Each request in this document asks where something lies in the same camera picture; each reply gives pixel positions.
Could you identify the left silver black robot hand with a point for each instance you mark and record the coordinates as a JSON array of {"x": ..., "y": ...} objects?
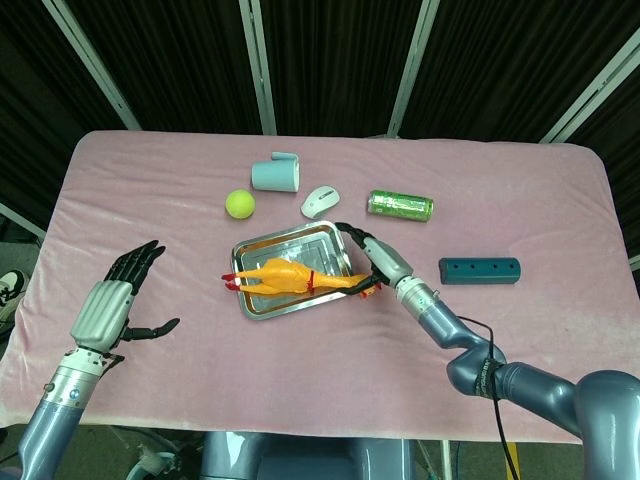
[{"x": 102, "y": 310}]

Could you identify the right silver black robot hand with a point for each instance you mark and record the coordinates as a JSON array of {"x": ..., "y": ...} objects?
[{"x": 387, "y": 260}]

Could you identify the stainless steel tray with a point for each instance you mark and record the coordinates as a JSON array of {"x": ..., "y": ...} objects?
[{"x": 320, "y": 245}]

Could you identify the yellow rubber chicken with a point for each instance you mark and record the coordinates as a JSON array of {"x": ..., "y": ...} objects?
[{"x": 280, "y": 277}]

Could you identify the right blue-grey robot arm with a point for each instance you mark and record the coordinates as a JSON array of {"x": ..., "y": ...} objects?
[{"x": 450, "y": 330}]

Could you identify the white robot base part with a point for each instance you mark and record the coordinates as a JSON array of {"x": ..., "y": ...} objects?
[{"x": 150, "y": 462}]

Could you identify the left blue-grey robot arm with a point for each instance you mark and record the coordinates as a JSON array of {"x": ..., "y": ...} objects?
[{"x": 55, "y": 400}]

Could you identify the pink cloth-covered table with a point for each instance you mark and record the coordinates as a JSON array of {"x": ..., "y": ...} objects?
[{"x": 150, "y": 380}]

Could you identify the green drink can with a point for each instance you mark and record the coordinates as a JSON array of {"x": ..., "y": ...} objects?
[{"x": 400, "y": 206}]

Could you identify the white computer mouse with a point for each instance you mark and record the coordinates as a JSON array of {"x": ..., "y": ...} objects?
[{"x": 320, "y": 202}]

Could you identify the black white sneaker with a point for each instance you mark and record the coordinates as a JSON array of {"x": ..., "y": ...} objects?
[{"x": 12, "y": 290}]

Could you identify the teal block with holes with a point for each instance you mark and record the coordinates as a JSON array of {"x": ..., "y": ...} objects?
[{"x": 480, "y": 272}]

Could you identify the light blue cup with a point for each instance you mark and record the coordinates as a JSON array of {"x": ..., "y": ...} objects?
[{"x": 272, "y": 175}]

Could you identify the yellow-green tennis ball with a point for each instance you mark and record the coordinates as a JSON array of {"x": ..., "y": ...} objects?
[{"x": 240, "y": 204}]

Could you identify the blue-grey robot torso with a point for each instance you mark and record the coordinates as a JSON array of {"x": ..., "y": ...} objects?
[{"x": 300, "y": 457}]

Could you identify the black curtain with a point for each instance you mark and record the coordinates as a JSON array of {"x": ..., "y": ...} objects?
[{"x": 330, "y": 50}]

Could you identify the white aluminium frame post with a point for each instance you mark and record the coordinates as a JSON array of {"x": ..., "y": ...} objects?
[
  {"x": 22, "y": 220},
  {"x": 590, "y": 90},
  {"x": 257, "y": 65},
  {"x": 90, "y": 60},
  {"x": 412, "y": 65},
  {"x": 635, "y": 262}
]

